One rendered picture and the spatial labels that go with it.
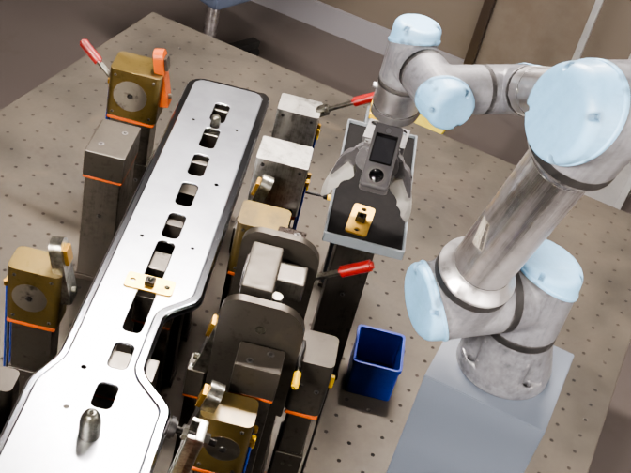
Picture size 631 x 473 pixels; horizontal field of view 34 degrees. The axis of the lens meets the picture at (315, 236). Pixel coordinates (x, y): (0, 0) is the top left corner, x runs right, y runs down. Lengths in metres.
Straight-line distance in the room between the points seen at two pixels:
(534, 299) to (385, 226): 0.36
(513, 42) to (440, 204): 1.98
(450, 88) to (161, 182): 0.73
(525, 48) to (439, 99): 3.10
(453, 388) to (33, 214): 1.14
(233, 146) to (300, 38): 2.61
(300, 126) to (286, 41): 2.50
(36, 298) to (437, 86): 0.75
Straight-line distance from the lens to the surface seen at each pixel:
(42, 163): 2.57
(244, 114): 2.29
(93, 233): 2.18
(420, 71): 1.55
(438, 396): 1.66
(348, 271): 1.72
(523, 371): 1.64
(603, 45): 4.52
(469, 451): 1.72
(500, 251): 1.37
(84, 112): 2.76
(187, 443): 1.33
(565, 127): 1.19
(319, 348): 1.66
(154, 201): 2.00
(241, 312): 1.56
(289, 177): 1.98
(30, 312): 1.82
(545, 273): 1.53
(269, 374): 1.55
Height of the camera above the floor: 2.23
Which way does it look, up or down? 38 degrees down
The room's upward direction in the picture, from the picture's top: 15 degrees clockwise
